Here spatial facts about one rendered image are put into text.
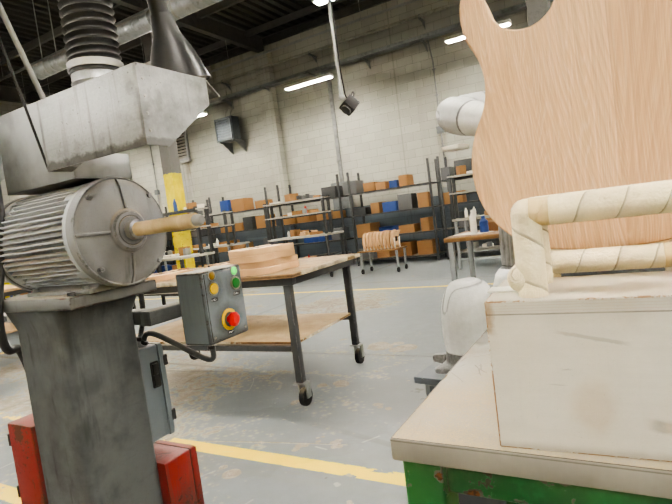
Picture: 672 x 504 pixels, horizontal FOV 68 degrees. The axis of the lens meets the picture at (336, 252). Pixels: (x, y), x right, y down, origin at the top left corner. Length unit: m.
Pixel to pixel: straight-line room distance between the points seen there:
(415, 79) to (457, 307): 11.42
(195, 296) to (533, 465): 0.99
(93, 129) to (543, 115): 0.78
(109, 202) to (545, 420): 0.97
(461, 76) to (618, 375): 11.95
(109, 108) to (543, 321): 0.80
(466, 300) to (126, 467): 1.03
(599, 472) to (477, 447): 0.13
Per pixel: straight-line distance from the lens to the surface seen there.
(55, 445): 1.49
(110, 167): 1.31
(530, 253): 0.59
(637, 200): 0.58
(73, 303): 1.25
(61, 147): 1.14
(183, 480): 1.60
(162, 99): 0.99
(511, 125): 0.79
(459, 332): 1.55
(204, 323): 1.39
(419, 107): 12.64
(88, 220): 1.20
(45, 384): 1.45
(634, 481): 0.63
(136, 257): 1.25
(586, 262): 0.75
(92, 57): 1.14
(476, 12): 0.82
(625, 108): 0.78
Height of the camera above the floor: 1.22
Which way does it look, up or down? 4 degrees down
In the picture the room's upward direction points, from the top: 7 degrees counter-clockwise
